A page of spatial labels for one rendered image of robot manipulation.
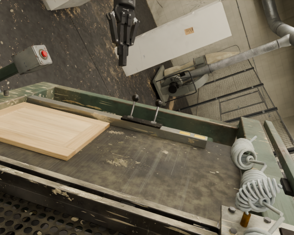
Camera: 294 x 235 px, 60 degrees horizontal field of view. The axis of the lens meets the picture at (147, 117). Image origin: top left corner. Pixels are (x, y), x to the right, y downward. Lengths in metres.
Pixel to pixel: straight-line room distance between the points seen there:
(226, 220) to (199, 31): 4.25
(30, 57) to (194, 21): 3.47
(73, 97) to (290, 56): 8.66
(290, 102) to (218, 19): 6.19
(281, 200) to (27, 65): 1.44
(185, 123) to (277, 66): 8.41
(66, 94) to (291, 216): 1.31
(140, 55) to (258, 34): 5.26
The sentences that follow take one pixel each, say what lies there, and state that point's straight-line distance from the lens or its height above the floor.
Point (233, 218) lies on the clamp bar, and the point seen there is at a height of 1.82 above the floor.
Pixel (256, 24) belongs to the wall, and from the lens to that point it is 9.29.
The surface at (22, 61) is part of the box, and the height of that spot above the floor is 0.82.
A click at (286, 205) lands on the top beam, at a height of 1.94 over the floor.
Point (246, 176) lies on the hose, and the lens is 0.63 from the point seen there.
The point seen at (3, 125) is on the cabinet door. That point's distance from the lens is 1.22.
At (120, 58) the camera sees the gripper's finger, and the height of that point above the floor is 1.58.
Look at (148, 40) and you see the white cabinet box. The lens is 4.85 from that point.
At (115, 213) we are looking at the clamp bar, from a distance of 0.67.
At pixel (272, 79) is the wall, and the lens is 9.84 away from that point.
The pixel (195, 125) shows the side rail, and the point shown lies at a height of 1.64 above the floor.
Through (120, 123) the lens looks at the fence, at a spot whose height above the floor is 1.35.
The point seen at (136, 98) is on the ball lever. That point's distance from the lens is 1.26.
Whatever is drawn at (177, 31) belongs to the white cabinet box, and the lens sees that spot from 4.75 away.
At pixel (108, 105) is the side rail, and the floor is 1.20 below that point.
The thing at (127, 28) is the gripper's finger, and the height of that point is 1.63.
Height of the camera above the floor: 1.91
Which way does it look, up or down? 21 degrees down
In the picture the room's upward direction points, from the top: 72 degrees clockwise
